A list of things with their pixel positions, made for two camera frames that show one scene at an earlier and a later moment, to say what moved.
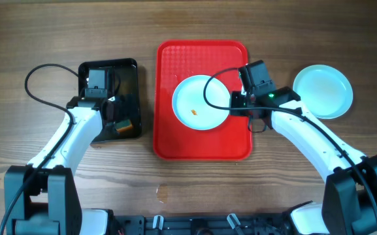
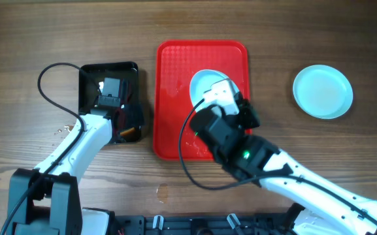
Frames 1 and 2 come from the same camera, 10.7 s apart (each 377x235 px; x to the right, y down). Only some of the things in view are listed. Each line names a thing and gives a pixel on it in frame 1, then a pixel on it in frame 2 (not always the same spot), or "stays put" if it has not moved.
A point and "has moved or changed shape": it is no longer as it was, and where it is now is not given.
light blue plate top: x=191 y=106 has moved or changed shape
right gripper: x=236 y=97 -> x=246 y=110
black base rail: x=264 y=224 stays put
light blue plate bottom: x=328 y=112 stays put
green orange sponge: x=122 y=125 -> x=127 y=132
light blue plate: x=324 y=90 stays put
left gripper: x=120 y=103 -> x=133 y=117
